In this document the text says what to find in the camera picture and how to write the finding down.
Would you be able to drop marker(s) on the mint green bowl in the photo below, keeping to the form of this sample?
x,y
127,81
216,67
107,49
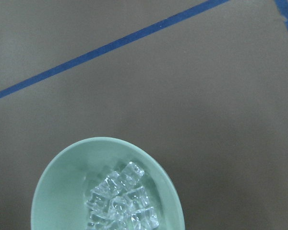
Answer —
x,y
64,186

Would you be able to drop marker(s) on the clear ice cubes in bowl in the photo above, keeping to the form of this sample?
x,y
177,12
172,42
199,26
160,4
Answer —
x,y
121,202

